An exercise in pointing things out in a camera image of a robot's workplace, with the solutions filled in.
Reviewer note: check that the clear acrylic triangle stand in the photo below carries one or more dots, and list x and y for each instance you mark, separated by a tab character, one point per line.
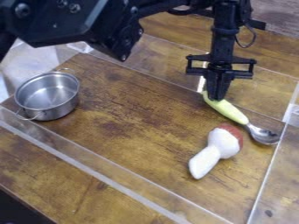
80	47

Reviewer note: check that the green handled metal spoon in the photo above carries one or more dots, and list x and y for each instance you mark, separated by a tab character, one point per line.
264	136

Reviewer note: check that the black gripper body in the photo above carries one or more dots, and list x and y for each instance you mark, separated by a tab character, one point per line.
220	66

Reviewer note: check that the red white toy mushroom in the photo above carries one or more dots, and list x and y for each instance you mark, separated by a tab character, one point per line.
224	145

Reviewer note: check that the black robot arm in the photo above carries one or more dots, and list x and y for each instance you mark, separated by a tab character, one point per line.
107	25

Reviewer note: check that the small steel pot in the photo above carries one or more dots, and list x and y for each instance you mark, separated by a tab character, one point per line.
47	97

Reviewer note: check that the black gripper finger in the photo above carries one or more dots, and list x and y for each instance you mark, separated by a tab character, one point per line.
226	79
212	86

